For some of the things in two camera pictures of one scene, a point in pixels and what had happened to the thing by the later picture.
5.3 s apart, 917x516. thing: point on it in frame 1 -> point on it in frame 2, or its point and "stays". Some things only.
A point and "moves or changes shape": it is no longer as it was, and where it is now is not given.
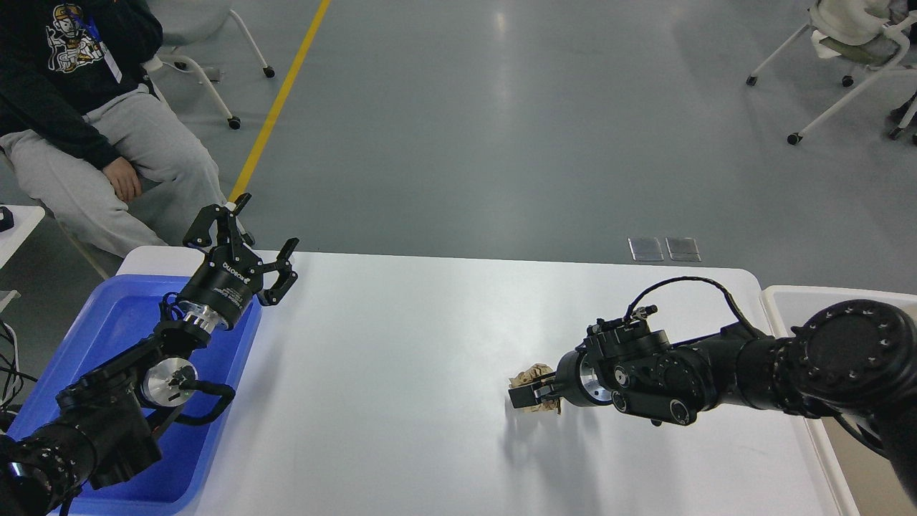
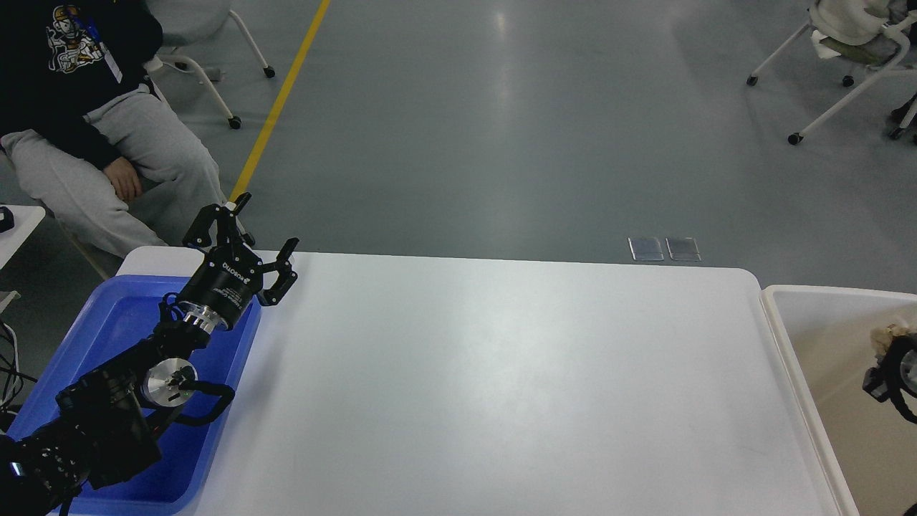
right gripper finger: (533, 394) -> (876, 384)
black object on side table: (8, 221) stays
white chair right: (868, 34) stays
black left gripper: (222, 290) stays
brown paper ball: (530, 375) moves or changes shape
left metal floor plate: (645, 249) stays
